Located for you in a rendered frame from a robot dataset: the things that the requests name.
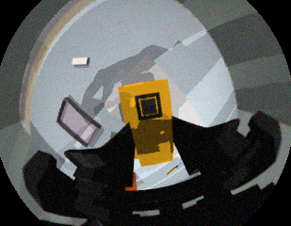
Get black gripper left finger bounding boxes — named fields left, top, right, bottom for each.
left=65, top=122, right=135, bottom=188

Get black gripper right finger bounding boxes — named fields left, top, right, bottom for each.
left=171, top=116, right=239, bottom=176

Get small white rectangular block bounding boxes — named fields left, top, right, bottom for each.
left=73, top=57, right=89, bottom=65

